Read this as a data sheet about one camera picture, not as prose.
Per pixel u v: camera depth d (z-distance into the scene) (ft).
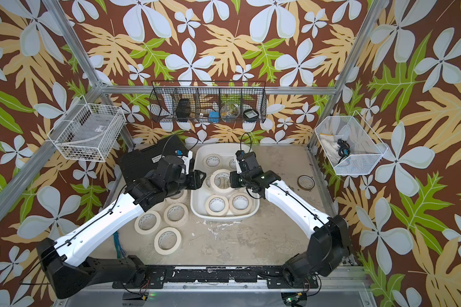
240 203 3.10
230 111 3.04
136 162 3.33
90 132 2.59
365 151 2.46
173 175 1.78
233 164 3.63
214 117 3.07
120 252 2.63
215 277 2.46
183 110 3.23
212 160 3.65
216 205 3.06
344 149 2.64
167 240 2.75
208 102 3.22
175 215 3.00
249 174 2.01
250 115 3.13
